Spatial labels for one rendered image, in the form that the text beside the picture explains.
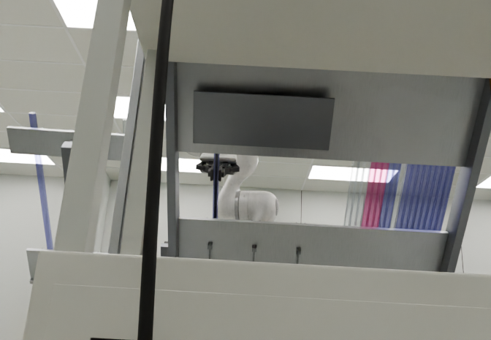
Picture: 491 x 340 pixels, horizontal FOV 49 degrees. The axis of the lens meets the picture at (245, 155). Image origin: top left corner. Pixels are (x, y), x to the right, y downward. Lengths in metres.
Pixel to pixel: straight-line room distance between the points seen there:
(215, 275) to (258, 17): 0.43
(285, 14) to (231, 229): 0.68
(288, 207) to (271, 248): 6.98
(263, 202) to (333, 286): 1.48
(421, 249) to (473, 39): 0.68
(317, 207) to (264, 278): 7.92
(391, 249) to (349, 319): 0.92
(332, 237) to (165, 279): 0.90
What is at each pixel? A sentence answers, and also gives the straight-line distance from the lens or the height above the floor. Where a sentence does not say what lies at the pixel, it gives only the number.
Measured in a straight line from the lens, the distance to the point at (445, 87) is 1.25.
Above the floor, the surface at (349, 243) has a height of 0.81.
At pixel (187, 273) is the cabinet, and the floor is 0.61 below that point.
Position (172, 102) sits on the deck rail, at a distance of 1.17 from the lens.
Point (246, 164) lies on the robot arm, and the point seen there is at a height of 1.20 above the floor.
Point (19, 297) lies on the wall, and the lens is 8.68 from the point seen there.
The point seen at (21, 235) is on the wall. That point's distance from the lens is 8.84.
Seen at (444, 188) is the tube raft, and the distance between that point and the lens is 1.37.
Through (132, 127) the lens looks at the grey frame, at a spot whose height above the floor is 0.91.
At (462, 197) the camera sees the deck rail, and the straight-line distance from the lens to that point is 1.35.
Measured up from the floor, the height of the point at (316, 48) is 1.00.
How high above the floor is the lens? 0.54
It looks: 20 degrees up
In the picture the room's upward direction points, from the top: 3 degrees clockwise
